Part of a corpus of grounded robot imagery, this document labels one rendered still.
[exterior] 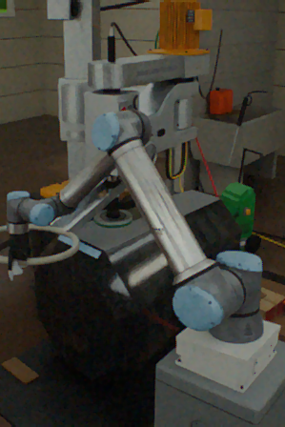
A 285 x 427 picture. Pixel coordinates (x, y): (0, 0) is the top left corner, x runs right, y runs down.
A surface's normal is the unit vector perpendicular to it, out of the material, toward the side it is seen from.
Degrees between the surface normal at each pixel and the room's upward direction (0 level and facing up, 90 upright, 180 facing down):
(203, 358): 90
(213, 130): 90
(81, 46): 90
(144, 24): 90
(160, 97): 40
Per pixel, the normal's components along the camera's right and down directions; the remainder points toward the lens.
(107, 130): -0.70, 0.12
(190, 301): -0.60, 0.31
